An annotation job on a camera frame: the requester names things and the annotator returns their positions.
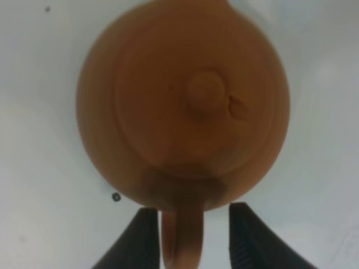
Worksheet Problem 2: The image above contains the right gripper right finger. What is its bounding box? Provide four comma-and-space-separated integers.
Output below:
229, 202, 315, 269

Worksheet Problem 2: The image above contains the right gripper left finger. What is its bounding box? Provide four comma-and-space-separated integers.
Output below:
93, 207, 160, 269

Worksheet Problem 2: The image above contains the brown clay teapot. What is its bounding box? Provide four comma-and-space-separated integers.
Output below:
76, 1, 290, 268

